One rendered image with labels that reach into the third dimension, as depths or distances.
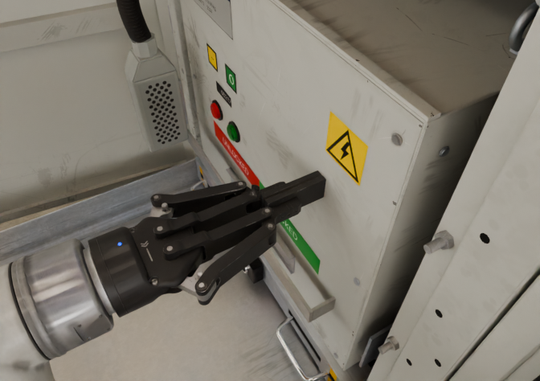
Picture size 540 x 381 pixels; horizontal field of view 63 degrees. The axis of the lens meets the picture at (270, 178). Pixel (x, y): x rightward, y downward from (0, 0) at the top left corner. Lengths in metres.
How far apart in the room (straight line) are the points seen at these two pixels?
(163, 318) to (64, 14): 0.53
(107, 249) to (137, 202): 0.59
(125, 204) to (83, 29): 0.36
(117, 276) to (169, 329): 0.44
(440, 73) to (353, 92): 0.07
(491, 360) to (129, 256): 0.30
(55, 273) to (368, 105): 0.28
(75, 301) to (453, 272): 0.30
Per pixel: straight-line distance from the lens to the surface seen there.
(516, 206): 0.30
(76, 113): 0.94
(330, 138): 0.43
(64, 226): 0.98
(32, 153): 1.00
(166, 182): 0.98
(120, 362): 0.82
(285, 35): 0.45
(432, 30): 0.43
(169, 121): 0.76
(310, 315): 0.58
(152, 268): 0.42
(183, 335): 0.82
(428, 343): 0.46
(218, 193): 0.46
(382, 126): 0.36
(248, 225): 0.43
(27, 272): 0.41
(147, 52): 0.69
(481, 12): 0.48
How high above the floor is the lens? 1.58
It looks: 47 degrees down
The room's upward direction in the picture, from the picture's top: straight up
